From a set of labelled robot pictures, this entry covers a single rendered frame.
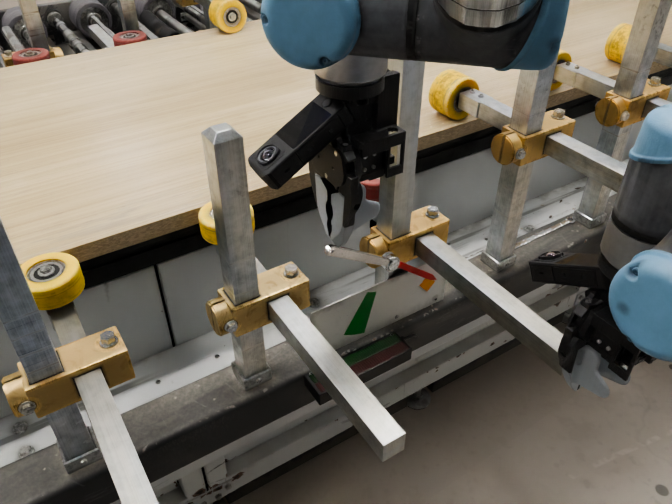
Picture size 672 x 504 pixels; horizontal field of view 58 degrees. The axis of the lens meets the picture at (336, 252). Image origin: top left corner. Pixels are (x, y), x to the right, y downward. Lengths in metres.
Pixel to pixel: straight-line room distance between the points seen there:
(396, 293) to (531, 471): 0.88
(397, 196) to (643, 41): 0.51
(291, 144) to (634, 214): 0.33
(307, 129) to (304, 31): 0.18
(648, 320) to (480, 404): 1.40
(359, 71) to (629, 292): 0.32
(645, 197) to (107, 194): 0.74
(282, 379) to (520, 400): 1.06
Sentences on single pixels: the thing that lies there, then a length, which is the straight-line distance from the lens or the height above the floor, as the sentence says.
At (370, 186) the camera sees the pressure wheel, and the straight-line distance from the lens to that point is 0.95.
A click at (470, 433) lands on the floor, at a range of 1.76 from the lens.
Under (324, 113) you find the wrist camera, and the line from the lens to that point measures 0.64.
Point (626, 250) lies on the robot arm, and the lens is 0.63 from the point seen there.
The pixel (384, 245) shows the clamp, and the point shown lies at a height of 0.86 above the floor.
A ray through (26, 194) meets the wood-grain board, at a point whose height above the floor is 0.90.
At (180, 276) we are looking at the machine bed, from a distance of 1.03.
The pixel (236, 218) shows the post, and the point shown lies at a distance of 0.73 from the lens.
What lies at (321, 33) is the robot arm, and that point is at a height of 1.26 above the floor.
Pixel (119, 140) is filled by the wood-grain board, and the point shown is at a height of 0.90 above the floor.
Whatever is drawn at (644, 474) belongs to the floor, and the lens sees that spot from 1.84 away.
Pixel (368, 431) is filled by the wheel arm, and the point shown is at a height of 0.85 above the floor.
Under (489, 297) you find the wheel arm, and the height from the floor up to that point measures 0.86.
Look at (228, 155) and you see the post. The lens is 0.68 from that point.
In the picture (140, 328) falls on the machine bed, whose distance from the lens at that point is 1.06.
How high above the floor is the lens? 1.41
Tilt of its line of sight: 38 degrees down
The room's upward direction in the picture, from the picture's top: straight up
